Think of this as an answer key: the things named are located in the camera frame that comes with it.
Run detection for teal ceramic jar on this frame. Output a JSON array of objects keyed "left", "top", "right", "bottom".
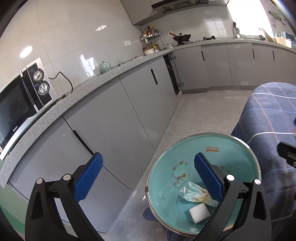
[{"left": 99, "top": 61, "right": 112, "bottom": 75}]

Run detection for crumpled pale printed wrapper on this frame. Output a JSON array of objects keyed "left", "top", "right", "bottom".
[{"left": 178, "top": 181, "right": 219, "bottom": 207}]

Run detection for teal round trash bin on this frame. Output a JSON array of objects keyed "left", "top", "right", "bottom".
[{"left": 145, "top": 133, "right": 262, "bottom": 237}]

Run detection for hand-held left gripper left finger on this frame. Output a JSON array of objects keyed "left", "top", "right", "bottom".
[{"left": 25, "top": 152, "right": 103, "bottom": 241}]

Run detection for silver black microwave oven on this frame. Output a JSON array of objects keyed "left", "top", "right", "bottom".
[{"left": 0, "top": 57, "right": 59, "bottom": 161}]

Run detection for metal spice rack with bottles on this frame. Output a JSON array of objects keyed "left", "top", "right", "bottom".
[{"left": 140, "top": 25, "right": 162, "bottom": 55}]

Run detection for wooden cutting board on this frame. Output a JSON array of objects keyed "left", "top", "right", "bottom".
[{"left": 259, "top": 28, "right": 277, "bottom": 43}]

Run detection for grey upper wall cabinet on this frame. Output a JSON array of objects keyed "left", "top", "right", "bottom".
[{"left": 120, "top": 0, "right": 167, "bottom": 26}]

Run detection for black wok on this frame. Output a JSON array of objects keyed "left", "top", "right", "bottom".
[{"left": 170, "top": 32, "right": 192, "bottom": 42}]

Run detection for blue plaid tablecloth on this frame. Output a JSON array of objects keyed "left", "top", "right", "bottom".
[{"left": 231, "top": 82, "right": 296, "bottom": 241}]

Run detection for grey speckled kitchen counter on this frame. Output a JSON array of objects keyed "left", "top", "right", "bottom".
[{"left": 0, "top": 37, "right": 296, "bottom": 188}]

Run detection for grey range hood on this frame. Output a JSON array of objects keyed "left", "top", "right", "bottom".
[{"left": 151, "top": 0, "right": 200, "bottom": 15}]

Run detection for bright kitchen window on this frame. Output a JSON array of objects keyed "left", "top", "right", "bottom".
[{"left": 227, "top": 0, "right": 275, "bottom": 37}]

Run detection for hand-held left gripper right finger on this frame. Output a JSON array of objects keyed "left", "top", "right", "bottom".
[{"left": 193, "top": 152, "right": 272, "bottom": 241}]

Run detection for white foam block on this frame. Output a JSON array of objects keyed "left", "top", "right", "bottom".
[{"left": 189, "top": 203, "right": 211, "bottom": 224}]

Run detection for black power cable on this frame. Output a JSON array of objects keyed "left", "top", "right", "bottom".
[{"left": 47, "top": 71, "right": 73, "bottom": 102}]

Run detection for grey base cabinets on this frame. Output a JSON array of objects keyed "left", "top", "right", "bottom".
[{"left": 7, "top": 43, "right": 296, "bottom": 234}]

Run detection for hanging green cloths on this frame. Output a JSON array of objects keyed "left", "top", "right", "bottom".
[{"left": 268, "top": 10, "right": 287, "bottom": 27}]

